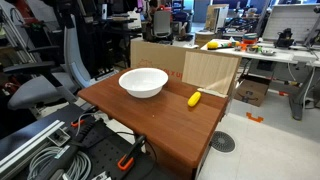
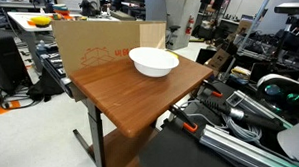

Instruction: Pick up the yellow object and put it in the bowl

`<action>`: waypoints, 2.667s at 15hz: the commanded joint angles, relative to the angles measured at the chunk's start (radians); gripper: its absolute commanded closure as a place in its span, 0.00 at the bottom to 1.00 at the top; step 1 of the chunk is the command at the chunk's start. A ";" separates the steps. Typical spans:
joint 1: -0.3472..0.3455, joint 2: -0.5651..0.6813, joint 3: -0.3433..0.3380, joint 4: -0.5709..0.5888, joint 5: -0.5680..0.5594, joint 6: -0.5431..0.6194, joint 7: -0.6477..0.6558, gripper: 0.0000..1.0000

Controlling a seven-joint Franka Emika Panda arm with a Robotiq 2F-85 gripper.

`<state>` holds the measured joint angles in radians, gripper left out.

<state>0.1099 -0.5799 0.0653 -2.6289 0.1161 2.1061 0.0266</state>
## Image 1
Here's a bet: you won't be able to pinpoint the colourful stacked cups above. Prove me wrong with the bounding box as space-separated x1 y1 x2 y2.
242 32 259 45

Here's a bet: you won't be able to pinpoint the black device on table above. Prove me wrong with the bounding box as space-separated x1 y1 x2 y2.
273 27 295 49

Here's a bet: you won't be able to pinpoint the grey coiled cable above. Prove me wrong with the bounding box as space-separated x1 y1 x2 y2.
27 145 93 180

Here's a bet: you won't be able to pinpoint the black mounting plate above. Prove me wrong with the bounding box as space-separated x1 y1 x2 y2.
64 118 176 180

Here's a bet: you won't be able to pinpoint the orange floor tape marker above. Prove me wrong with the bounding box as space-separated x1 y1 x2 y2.
245 111 265 124

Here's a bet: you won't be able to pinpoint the small metal bowl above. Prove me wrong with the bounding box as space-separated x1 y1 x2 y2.
260 48 277 57

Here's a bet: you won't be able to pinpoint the brown cardboard panel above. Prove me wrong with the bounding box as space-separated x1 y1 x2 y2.
129 37 188 82

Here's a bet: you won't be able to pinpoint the grey mesh office chair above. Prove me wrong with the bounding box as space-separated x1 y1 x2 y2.
150 9 175 43

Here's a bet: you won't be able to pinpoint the brown wooden table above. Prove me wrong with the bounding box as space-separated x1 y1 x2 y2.
77 67 230 180

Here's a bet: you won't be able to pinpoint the yellow banana toy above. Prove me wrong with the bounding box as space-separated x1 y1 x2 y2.
187 91 202 108

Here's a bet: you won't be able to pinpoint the white pegboard panel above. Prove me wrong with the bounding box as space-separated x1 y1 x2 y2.
261 3 320 43

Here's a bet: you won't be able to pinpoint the square aluminium bracket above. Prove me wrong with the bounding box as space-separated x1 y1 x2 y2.
47 127 71 147

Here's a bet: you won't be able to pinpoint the light wooden panel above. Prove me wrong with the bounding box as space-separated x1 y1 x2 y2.
181 49 242 98

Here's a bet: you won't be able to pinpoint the black orange clamp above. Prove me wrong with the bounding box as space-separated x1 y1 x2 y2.
70 105 100 129
117 134 148 172

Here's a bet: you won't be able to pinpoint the white work table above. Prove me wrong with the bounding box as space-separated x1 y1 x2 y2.
200 39 320 122

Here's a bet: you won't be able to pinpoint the cardboard shipping box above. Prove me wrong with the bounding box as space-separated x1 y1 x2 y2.
233 74 271 108

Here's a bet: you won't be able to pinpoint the round floor drain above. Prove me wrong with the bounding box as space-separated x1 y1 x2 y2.
209 130 237 154

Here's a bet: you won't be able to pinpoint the aluminium rail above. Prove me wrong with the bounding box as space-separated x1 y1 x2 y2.
0 119 66 175

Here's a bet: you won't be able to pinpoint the white bowl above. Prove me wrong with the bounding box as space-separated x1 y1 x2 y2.
118 67 169 99

